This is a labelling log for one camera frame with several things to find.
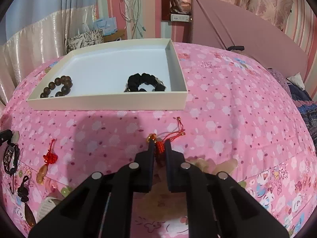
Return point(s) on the brown cardboard box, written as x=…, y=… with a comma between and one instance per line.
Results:
x=115, y=36

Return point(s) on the black scrunchie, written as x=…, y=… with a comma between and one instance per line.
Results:
x=135, y=80

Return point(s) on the pink headboard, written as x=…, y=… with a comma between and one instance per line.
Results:
x=247, y=34

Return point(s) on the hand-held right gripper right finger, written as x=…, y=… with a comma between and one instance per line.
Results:
x=168, y=153

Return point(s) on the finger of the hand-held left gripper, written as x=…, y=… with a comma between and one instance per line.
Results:
x=5, y=136

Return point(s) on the black and white patterned bag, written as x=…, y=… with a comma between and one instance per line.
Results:
x=84, y=39

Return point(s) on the black knot pendant brown stone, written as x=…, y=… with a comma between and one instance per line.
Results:
x=27, y=212

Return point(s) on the white shallow cardboard box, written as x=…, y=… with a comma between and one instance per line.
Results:
x=109, y=64

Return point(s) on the white power strip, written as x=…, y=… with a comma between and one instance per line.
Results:
x=180, y=17

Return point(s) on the light blue gift bag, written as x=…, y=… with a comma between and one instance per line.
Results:
x=105, y=24

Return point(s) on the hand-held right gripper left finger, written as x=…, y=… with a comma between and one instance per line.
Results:
x=151, y=151

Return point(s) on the white pillow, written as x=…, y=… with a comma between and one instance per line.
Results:
x=297, y=80

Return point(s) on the pale blue curtain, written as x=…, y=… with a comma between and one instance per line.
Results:
x=37, y=0

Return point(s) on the pink floral bedsheet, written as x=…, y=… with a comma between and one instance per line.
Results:
x=235, y=119

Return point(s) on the blue patterned blanket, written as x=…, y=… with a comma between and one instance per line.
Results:
x=305, y=111

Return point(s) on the purple dotted pillow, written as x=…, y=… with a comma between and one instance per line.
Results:
x=278, y=79

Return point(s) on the cream satin curtain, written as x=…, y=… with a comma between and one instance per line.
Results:
x=32, y=49

